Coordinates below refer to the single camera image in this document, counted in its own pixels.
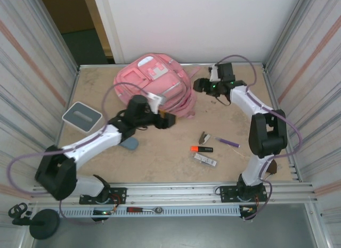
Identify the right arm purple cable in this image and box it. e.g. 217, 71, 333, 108
218, 54, 304, 222

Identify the blue pencil case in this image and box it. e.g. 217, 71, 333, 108
119, 137, 140, 151

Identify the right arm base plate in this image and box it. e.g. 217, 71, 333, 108
220, 185, 268, 203

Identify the brown wooden door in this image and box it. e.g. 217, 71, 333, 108
38, 0, 112, 57

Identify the purple pen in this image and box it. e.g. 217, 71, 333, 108
215, 136, 240, 148

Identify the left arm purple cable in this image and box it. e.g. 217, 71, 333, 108
6, 82, 160, 227

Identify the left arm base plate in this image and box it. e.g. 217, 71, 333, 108
79, 187, 127, 205

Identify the pink backpack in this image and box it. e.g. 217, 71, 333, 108
113, 53, 200, 120

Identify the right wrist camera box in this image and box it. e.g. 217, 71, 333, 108
209, 63, 221, 82

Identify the black round stand base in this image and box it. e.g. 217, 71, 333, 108
29, 209, 60, 239

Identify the black clamp holder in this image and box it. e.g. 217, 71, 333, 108
7, 202, 31, 226

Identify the white slotted cable duct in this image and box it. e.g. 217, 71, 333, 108
58, 206, 242, 218

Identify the white grey square box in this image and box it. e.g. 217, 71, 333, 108
62, 101, 103, 133

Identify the aluminium mounting rail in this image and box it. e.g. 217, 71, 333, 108
31, 181, 319, 206

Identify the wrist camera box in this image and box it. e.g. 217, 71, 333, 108
148, 92, 167, 114
209, 63, 221, 82

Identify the red handled ratchet wrench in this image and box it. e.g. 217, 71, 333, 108
126, 206, 164, 214

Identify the orange black highlighter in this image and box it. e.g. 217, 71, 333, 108
190, 145, 214, 154

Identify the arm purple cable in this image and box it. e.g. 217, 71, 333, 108
218, 54, 304, 222
6, 82, 160, 227

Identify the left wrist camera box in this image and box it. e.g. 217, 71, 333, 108
148, 92, 167, 114

